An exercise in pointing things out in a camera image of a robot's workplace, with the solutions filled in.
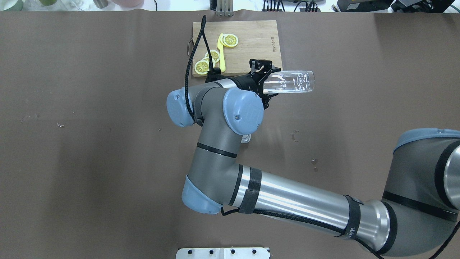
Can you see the lemon slice far end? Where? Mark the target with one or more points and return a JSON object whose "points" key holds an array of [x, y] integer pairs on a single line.
{"points": [[229, 40]]}

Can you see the bamboo cutting board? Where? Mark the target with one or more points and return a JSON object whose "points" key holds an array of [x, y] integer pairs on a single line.
{"points": [[256, 40]]}

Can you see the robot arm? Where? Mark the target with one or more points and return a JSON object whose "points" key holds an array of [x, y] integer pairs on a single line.
{"points": [[419, 208]]}

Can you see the yellow plastic knife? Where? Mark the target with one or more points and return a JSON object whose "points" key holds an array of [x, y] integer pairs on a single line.
{"points": [[220, 47]]}

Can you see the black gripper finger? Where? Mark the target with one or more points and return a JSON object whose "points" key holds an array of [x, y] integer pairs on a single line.
{"points": [[261, 69]]}

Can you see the lemon slice near handle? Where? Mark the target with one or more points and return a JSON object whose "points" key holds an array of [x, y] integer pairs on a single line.
{"points": [[202, 67]]}

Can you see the pink bowl with ice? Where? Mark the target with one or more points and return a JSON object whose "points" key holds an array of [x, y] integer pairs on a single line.
{"points": [[128, 3]]}

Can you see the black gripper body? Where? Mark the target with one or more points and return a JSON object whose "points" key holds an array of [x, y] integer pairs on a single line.
{"points": [[247, 83]]}

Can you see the black water bottle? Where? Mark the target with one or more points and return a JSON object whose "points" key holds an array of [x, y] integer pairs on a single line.
{"points": [[100, 4]]}

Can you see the silver kitchen scale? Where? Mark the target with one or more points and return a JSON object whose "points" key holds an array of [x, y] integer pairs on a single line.
{"points": [[246, 138]]}

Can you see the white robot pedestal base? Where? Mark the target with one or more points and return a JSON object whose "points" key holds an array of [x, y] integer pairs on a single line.
{"points": [[224, 253]]}

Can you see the aluminium frame post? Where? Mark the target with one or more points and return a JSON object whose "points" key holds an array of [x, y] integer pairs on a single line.
{"points": [[224, 8]]}

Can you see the clear glass sauce bottle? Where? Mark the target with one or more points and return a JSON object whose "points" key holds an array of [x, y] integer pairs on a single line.
{"points": [[289, 82]]}

